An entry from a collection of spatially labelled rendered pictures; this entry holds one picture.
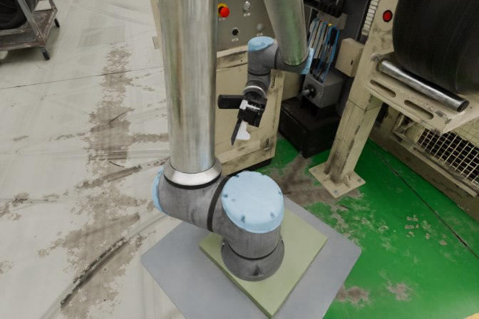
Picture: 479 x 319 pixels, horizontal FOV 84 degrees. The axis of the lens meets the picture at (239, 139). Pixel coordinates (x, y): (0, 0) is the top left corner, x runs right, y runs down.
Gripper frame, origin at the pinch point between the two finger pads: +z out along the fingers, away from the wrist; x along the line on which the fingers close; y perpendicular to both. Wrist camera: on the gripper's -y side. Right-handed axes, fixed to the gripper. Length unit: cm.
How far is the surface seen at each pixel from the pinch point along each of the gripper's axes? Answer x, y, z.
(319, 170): 72, 60, -75
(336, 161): 54, 63, -67
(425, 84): -18, 60, -37
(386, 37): -23, 47, -61
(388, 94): -7, 55, -45
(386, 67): -16, 49, -49
